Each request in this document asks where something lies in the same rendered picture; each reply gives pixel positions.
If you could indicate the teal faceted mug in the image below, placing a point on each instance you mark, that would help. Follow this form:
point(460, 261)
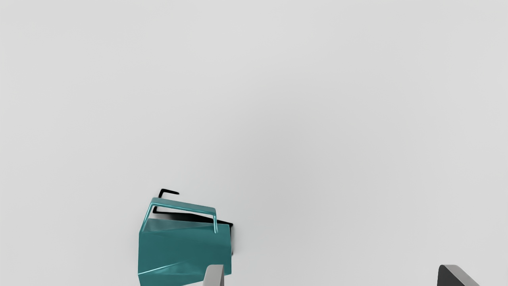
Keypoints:
point(180, 248)

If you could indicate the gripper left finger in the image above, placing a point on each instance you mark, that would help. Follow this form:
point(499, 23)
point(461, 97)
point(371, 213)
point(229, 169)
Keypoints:
point(214, 276)

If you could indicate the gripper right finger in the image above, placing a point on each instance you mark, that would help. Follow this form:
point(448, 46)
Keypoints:
point(454, 277)

